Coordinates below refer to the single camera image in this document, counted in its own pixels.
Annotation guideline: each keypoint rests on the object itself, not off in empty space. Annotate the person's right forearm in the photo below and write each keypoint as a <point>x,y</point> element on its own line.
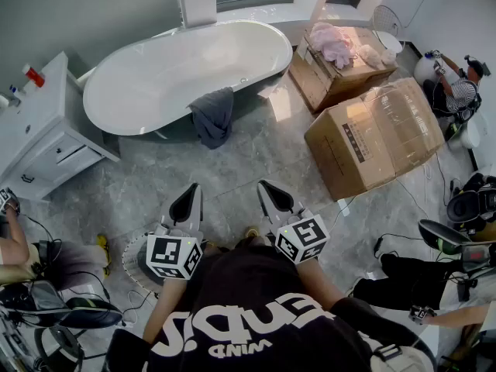
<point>319,285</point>

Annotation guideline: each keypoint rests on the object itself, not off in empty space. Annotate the dark green chair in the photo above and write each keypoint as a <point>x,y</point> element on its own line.
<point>441,236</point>
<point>95,310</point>

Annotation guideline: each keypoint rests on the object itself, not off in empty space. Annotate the white vanity cabinet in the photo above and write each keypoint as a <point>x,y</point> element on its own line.
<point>42,130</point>

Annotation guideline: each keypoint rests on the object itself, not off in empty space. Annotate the person's right tan shoe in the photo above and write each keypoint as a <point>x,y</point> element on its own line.
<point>252,232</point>

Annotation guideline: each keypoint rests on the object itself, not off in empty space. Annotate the black equipment pile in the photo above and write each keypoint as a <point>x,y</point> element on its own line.
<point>470,204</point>

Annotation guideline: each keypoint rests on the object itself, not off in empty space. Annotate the plain cardboard box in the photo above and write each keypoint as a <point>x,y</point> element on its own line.
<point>333,83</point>

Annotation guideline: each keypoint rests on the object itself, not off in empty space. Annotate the white round stool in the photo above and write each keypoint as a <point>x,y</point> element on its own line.
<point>424,70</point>

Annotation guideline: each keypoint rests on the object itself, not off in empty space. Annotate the white fluffy slipper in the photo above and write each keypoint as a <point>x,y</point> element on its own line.
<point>371,56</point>
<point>388,56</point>

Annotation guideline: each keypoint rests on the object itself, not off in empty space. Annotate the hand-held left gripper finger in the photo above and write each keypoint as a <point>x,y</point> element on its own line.
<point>170,212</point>
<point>195,215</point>

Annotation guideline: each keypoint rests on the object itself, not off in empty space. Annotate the white round fixture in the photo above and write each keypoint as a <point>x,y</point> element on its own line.
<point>470,134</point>

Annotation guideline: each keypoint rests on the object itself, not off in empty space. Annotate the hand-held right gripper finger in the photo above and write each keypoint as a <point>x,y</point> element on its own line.
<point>288,205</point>
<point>269,207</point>

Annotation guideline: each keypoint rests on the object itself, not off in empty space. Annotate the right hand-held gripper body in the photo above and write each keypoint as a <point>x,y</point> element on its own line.
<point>302,238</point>

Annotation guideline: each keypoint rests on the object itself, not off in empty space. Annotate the person's left forearm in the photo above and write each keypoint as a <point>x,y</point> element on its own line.
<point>162,308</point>

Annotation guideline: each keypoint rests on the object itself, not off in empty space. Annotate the person's beige bag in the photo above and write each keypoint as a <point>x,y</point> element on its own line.
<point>403,357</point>

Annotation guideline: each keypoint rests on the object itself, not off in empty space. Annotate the white woven laundry basket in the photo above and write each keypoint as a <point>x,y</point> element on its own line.
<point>133,262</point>

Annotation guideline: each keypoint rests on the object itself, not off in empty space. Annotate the person's black printed t-shirt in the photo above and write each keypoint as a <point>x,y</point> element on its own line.
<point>252,304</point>

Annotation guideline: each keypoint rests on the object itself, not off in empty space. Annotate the pink cloth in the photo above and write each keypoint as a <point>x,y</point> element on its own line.
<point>331,43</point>

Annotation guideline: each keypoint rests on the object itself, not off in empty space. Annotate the red bottle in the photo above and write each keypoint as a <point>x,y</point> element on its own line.
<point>34,76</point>

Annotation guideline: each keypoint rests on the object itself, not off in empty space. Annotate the chrome faucet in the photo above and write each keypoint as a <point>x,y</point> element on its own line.
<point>9,100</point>

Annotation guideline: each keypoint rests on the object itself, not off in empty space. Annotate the white bathtub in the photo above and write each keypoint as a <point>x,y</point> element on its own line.
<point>174,76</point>

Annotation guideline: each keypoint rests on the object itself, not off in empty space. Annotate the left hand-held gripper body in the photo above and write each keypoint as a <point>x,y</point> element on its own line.
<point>170,252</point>

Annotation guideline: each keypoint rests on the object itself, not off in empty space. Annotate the plastic-wrapped cardboard box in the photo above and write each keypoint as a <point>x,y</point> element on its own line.
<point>372,142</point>

